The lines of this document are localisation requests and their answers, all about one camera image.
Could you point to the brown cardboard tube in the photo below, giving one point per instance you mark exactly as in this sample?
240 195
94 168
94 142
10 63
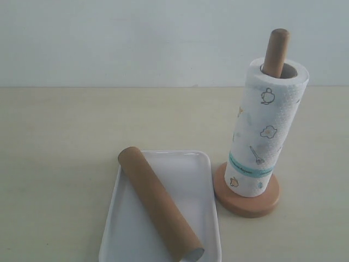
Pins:
175 232

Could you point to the white printed paper towel roll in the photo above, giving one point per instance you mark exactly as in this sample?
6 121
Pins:
265 115

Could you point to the wooden paper towel holder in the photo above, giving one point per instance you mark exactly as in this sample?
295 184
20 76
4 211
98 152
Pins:
248 207

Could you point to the white rectangular tray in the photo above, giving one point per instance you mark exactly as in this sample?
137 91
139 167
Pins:
129 234

